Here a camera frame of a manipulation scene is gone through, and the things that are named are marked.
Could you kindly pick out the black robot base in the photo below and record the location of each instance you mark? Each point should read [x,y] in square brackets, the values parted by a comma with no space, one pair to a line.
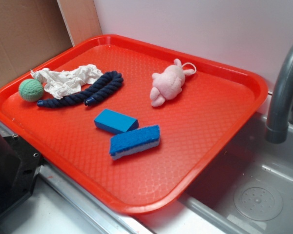
[19,166]

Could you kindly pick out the pink plush bunny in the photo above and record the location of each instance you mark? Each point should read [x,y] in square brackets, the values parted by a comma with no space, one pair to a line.
[168,84]

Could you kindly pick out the red plastic tray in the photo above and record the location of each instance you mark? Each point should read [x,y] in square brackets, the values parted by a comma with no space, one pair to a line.
[213,105]

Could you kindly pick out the blue wooden block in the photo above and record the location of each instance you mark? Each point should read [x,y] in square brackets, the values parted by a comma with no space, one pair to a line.
[115,122]

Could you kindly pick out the blue and white sponge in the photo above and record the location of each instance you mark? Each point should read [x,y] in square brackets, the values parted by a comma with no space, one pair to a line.
[134,141]

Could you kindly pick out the crumpled white paper towel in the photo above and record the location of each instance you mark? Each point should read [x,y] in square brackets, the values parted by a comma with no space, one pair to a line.
[64,83]

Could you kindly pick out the green rubber ball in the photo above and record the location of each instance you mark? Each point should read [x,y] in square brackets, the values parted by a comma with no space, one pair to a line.
[31,90]

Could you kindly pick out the grey plastic sink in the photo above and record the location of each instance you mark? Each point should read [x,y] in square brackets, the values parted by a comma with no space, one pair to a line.
[247,189]

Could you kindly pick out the grey plastic faucet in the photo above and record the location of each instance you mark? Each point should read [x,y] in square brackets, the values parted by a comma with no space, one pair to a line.
[280,113]

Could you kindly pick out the brown cardboard panel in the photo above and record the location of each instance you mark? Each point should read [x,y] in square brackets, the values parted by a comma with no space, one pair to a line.
[34,31]

